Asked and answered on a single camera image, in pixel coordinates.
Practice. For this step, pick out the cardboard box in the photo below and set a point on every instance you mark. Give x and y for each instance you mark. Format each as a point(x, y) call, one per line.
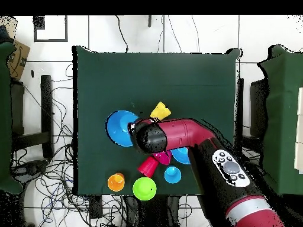
point(19, 59)

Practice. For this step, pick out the black metal stand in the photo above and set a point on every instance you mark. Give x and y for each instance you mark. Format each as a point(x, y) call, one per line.
point(46, 106)
point(258, 108)

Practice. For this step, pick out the white box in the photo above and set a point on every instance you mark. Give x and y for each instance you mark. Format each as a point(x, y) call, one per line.
point(300, 132)

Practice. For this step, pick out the black square floor frame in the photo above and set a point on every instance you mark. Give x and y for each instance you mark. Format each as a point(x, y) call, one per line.
point(51, 40)

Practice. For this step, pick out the light orange cup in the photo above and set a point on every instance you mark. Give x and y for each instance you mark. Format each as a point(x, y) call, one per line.
point(116, 182)

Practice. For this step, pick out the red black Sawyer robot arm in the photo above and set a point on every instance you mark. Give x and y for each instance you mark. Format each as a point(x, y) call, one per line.
point(184, 132)

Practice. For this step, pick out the blue cup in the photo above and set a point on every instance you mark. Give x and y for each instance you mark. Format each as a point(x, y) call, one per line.
point(172, 175)

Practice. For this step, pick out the yellow cup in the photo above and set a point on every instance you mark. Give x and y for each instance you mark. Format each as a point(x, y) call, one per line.
point(160, 111)

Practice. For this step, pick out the green bowl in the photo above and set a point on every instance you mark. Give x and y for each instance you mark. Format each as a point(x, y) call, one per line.
point(144, 189)

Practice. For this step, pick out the green cloth side table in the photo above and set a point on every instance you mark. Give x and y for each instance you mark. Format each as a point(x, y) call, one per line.
point(4, 118)
point(281, 118)

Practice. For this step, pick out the grey pedestal foot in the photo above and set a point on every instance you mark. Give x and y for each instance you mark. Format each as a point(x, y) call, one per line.
point(30, 168)

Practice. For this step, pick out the pink bowl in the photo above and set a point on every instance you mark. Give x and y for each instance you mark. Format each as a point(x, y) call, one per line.
point(163, 158)

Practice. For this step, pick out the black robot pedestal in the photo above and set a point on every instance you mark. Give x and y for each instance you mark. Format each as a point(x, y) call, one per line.
point(151, 212)

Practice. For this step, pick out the short dark bar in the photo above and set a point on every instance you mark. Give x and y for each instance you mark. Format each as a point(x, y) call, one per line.
point(149, 21)

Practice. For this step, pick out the black power strip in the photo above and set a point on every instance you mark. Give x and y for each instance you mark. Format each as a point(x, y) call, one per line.
point(95, 207)

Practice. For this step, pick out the dark green tablecloth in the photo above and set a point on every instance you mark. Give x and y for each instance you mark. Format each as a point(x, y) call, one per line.
point(153, 82)

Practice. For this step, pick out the red cup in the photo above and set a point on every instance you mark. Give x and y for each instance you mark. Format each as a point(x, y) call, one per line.
point(148, 166)

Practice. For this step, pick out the large blue bowl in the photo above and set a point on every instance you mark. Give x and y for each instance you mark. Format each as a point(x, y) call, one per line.
point(181, 154)
point(116, 127)

